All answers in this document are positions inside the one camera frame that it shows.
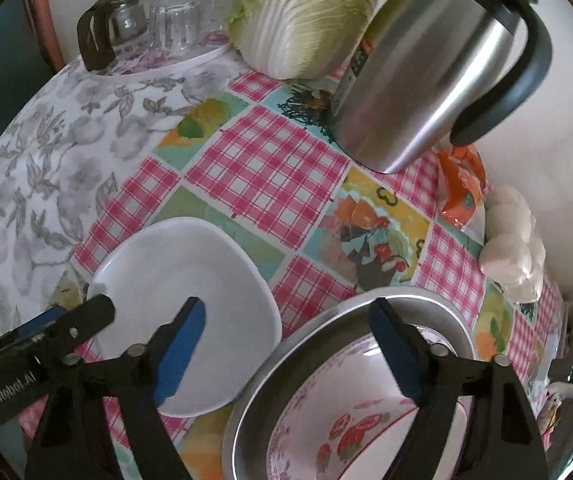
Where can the pink door frame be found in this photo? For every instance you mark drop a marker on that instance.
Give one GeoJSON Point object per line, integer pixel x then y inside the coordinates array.
{"type": "Point", "coordinates": [41, 25]}

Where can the pink checked printed tablecloth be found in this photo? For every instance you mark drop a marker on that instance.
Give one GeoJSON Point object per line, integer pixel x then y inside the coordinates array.
{"type": "Point", "coordinates": [266, 170]}

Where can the large stainless steel plate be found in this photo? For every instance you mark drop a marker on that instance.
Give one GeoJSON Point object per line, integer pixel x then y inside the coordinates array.
{"type": "Point", "coordinates": [326, 325]}

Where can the orange snack packet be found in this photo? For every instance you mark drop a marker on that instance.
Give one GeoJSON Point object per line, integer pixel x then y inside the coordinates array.
{"type": "Point", "coordinates": [461, 195]}

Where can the bag of white buns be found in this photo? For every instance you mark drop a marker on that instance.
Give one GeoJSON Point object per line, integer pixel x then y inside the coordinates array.
{"type": "Point", "coordinates": [508, 260]}

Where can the napa cabbage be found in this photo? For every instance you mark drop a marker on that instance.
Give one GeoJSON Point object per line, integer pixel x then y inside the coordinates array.
{"type": "Point", "coordinates": [306, 20]}

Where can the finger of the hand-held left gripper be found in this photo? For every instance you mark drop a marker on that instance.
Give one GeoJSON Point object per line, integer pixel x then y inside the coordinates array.
{"type": "Point", "coordinates": [36, 324]}
{"type": "Point", "coordinates": [89, 316]}

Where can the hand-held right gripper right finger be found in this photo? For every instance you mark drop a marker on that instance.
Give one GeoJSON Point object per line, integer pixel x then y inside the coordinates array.
{"type": "Point", "coordinates": [396, 350]}

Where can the stainless steel thermos jug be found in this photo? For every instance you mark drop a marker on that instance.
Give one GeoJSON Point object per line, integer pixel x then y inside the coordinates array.
{"type": "Point", "coordinates": [416, 70]}

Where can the white floral tray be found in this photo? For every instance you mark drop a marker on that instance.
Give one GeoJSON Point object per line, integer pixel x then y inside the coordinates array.
{"type": "Point", "coordinates": [166, 63]}

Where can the grey floral tablecloth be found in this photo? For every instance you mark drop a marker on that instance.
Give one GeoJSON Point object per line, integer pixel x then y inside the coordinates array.
{"type": "Point", "coordinates": [41, 160]}

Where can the floral printed white plate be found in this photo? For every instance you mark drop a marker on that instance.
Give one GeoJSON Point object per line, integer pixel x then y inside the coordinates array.
{"type": "Point", "coordinates": [326, 425]}

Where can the white square bowl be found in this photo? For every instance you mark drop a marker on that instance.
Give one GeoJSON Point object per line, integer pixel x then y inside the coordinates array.
{"type": "Point", "coordinates": [176, 270]}

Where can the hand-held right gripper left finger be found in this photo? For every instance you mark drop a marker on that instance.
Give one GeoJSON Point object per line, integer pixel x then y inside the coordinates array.
{"type": "Point", "coordinates": [181, 350]}

